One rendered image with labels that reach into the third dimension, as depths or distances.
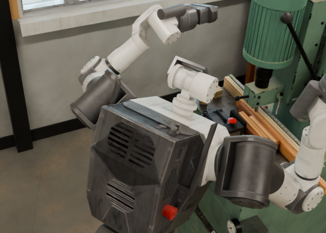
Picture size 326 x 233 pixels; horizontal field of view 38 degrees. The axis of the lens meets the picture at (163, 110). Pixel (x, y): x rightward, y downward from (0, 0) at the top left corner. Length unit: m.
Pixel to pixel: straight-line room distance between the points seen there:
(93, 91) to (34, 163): 1.80
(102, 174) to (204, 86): 0.31
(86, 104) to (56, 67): 1.66
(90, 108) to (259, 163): 0.46
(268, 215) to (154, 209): 1.00
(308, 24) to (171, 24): 0.47
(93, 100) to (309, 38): 0.81
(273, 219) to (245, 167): 0.98
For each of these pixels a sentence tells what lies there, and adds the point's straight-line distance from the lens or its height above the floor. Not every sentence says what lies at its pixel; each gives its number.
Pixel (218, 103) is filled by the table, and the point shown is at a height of 0.90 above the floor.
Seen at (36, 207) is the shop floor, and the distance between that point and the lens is 2.79.
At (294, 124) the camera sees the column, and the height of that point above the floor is 0.86.
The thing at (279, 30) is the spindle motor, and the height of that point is 1.34.
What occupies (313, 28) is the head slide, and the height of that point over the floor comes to 1.32.
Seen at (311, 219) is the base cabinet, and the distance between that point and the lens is 2.25.
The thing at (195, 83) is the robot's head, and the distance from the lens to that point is 1.15.
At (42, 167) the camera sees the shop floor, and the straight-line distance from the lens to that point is 2.99.
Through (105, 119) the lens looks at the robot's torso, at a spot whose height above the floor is 1.40.
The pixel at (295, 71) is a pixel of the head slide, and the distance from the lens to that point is 1.78.
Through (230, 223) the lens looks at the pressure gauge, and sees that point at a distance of 1.83.
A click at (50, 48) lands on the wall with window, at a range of 2.84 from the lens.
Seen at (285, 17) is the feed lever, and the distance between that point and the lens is 1.48.
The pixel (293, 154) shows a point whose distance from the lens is 1.75.
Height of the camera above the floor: 2.08
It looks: 38 degrees down
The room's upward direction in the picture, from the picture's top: 3 degrees clockwise
